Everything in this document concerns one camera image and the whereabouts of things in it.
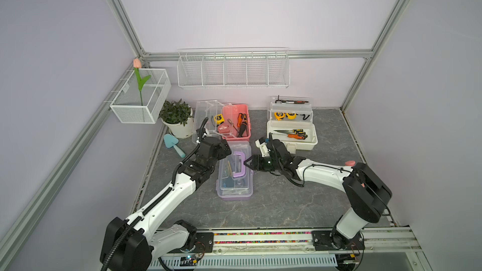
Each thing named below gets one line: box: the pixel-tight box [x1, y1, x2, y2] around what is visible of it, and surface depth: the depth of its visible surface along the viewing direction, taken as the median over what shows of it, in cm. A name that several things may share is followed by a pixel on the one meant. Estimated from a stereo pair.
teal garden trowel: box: [163, 133, 186, 159], surface depth 107 cm
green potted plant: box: [159, 98, 193, 127], surface depth 98 cm
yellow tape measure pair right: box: [285, 112, 299, 120], surface depth 108 cm
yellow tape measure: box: [213, 113, 226, 127], surface depth 106 cm
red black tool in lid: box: [274, 99, 309, 105], surface depth 111 cm
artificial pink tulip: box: [133, 58, 151, 107], surface depth 86 cm
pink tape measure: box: [217, 122, 231, 134], surface depth 101 cm
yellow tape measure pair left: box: [273, 111, 286, 121], surface depth 107 cm
